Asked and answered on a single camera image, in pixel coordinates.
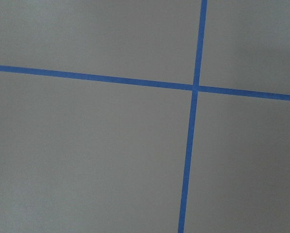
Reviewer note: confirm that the long blue tape line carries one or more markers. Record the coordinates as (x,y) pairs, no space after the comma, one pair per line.
(167,85)

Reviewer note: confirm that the crossing blue tape line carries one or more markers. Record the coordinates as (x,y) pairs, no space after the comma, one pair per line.
(192,117)

